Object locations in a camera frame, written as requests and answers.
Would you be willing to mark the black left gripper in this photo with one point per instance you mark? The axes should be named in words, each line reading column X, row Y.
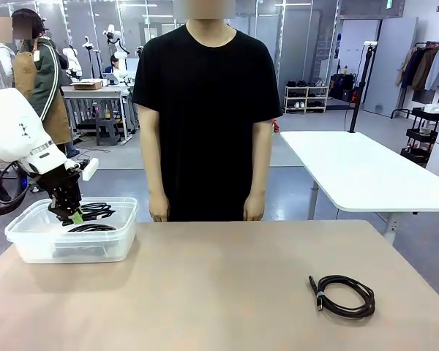
column 62, row 186

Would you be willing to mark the person's left forearm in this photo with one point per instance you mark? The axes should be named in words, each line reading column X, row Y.
column 259, row 157

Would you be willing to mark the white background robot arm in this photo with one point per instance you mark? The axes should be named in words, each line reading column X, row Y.
column 73, row 62
column 119, row 47

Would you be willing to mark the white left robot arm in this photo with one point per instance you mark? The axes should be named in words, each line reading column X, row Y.
column 14, row 128

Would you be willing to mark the person's right forearm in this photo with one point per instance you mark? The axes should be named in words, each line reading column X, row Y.
column 151, row 153

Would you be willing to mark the person's right hand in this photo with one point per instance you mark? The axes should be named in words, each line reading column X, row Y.
column 160, row 208

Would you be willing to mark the person's left hand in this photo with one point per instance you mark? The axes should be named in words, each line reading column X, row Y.
column 254, row 208

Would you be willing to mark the translucent white plastic container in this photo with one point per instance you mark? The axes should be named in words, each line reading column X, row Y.
column 40, row 246

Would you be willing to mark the grey plastic stool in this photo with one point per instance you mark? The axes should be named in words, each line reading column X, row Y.
column 108, row 129

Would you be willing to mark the person in green jacket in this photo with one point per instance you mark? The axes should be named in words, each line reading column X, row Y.
column 44, row 91

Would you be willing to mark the grey workbench table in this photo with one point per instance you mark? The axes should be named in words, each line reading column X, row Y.
column 95, row 93

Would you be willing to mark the brown cardboard box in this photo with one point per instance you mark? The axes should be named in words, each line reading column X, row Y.
column 87, row 85

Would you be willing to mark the person in black t-shirt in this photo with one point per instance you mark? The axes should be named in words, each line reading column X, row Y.
column 205, row 109

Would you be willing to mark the orange red object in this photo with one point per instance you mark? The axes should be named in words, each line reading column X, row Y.
column 276, row 126

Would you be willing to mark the white shoe rack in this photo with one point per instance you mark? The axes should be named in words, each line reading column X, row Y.
column 306, row 98

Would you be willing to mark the white desk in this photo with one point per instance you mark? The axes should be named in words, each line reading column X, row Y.
column 351, row 164

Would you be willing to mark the black luggage bag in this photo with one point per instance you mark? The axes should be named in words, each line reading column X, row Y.
column 342, row 86

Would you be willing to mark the grey partition panel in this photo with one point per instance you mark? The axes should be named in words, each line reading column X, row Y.
column 391, row 73

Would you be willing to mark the black utility cart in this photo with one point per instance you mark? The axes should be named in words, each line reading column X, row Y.
column 422, row 135

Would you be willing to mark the white crumpled cloth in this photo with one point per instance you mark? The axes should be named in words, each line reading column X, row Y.
column 435, row 108

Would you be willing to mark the clothes rack with coats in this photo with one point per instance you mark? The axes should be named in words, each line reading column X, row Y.
column 424, row 69

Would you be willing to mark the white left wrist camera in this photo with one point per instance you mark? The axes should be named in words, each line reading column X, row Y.
column 89, row 169

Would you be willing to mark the black camera stand pole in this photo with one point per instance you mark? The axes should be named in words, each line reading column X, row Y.
column 362, row 80

